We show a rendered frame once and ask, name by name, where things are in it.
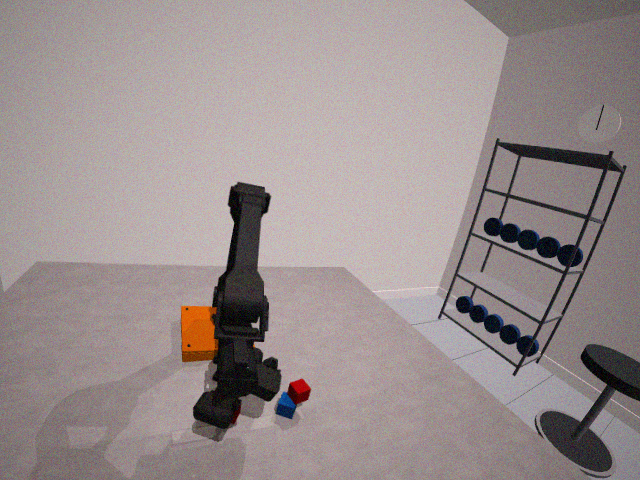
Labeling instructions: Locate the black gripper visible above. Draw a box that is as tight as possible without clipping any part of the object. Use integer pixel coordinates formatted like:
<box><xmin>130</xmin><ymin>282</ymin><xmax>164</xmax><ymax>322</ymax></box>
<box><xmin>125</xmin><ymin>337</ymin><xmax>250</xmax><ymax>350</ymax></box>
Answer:
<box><xmin>193</xmin><ymin>347</ymin><xmax>264</xmax><ymax>429</ymax></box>

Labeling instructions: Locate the blue cube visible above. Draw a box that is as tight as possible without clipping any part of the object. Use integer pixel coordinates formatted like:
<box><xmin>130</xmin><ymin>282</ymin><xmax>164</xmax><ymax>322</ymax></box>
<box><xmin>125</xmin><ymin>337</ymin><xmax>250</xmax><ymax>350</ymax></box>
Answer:
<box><xmin>276</xmin><ymin>392</ymin><xmax>297</xmax><ymax>419</ymax></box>

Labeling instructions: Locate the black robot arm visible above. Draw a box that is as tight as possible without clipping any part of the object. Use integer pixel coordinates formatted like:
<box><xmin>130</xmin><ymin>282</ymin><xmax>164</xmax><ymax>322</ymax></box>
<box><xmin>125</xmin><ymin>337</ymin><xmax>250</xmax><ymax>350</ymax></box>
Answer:
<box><xmin>211</xmin><ymin>182</ymin><xmax>281</xmax><ymax>402</ymax></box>

